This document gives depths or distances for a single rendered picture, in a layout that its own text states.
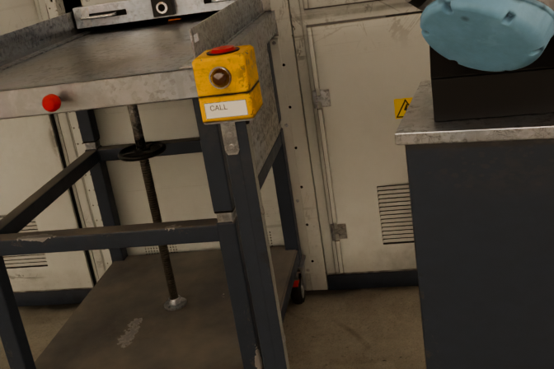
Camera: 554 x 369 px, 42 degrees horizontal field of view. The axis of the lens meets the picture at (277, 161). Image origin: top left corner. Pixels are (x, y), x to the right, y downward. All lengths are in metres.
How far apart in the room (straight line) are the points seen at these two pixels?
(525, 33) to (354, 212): 1.28
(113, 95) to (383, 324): 1.03
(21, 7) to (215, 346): 1.07
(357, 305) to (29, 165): 1.06
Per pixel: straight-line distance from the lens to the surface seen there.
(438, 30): 0.90
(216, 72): 1.04
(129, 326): 1.87
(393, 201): 2.04
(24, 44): 1.89
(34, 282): 2.46
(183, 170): 2.12
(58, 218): 2.31
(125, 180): 2.19
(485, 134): 1.06
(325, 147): 1.99
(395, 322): 2.02
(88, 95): 1.38
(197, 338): 1.75
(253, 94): 1.06
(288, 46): 1.95
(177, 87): 1.31
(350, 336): 1.97
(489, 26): 0.86
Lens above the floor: 1.07
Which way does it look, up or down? 18 degrees down
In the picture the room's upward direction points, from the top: 9 degrees counter-clockwise
